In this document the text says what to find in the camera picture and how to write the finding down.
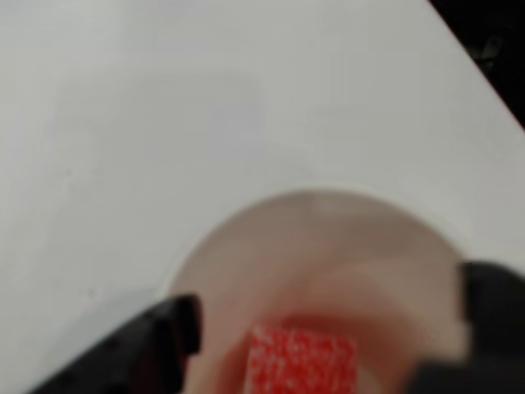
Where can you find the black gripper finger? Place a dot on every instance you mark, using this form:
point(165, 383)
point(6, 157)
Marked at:
point(496, 328)
point(139, 353)

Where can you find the red speckled foam cube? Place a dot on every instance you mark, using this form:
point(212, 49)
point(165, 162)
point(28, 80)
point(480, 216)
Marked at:
point(299, 361)

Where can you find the white paper cup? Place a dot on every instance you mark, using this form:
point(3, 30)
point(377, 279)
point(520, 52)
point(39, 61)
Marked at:
point(320, 254)

